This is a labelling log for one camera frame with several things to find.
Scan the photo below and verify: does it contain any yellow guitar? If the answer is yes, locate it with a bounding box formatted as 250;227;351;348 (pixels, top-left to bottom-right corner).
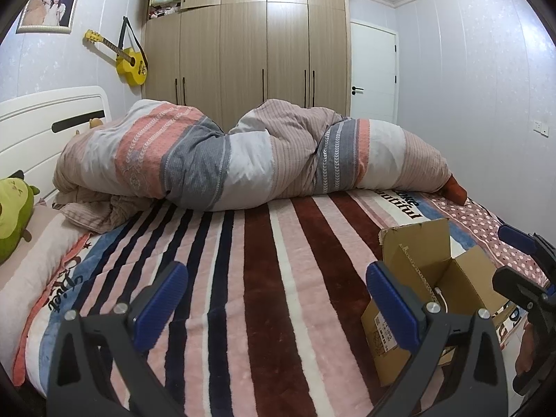
84;30;148;87

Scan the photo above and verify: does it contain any cardboard box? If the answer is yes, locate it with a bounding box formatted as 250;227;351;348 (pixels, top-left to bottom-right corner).
361;218;520;387

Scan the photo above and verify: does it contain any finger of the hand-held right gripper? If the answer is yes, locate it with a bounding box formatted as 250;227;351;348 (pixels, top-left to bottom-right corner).
492;266;549;311
497;223;556;262

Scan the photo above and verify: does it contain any black guitar strap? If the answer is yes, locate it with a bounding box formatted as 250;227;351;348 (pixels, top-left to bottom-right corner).
118;16;148;74

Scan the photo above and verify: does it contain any framed wall picture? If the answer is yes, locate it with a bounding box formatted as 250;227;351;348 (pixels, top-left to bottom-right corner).
16;0;80;34

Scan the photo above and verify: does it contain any pale pink pillow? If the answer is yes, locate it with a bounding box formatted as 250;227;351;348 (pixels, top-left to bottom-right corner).
0;202;92;313

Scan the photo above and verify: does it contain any white bed headboard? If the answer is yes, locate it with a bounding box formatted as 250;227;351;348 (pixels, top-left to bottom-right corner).
0;86;111;183

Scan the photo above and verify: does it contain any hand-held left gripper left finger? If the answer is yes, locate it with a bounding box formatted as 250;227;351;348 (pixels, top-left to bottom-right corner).
46;261;189;417

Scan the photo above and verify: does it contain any white door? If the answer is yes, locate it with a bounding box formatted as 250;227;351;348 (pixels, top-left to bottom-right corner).
350;19;398;124

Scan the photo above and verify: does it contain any wooden wardrobe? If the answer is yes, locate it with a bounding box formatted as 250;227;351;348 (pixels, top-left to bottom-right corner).
143;0;352;131

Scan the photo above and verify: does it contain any person's right hand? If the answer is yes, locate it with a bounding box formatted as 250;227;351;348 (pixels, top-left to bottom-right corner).
516;319;538;378

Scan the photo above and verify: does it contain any striped pink grey duvet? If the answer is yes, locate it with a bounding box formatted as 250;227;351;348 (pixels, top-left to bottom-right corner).
53;99;452;234

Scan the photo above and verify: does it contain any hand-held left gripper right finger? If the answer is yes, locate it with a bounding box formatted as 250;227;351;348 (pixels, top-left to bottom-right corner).
366;261;509;417

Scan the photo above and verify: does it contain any striped fleece blanket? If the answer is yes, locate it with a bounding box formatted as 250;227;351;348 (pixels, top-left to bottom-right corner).
13;189;552;417

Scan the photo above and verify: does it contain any green avocado plush toy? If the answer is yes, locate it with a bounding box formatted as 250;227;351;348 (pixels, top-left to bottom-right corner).
0;171;41;265

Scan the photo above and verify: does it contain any orange cloth item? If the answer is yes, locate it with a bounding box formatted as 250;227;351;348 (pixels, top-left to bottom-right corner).
438;173;468;204

